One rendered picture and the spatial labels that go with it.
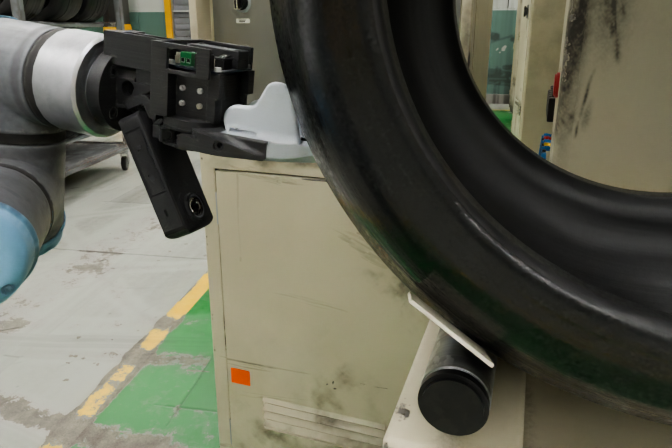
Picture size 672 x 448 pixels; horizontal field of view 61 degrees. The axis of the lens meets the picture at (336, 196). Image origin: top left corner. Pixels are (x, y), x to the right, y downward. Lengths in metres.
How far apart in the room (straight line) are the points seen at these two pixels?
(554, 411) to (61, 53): 0.52
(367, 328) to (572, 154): 0.65
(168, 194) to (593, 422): 0.41
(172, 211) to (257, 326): 0.83
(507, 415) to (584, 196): 0.24
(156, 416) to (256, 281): 0.78
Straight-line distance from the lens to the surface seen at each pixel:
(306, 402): 1.36
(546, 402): 0.57
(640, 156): 0.70
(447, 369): 0.38
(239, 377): 1.40
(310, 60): 0.33
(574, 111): 0.68
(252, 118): 0.45
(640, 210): 0.60
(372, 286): 1.16
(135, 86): 0.51
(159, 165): 0.50
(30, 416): 2.06
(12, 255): 0.46
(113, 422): 1.94
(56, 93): 0.53
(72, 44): 0.53
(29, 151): 0.59
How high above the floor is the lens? 1.12
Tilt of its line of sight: 16 degrees down
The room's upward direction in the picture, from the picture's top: straight up
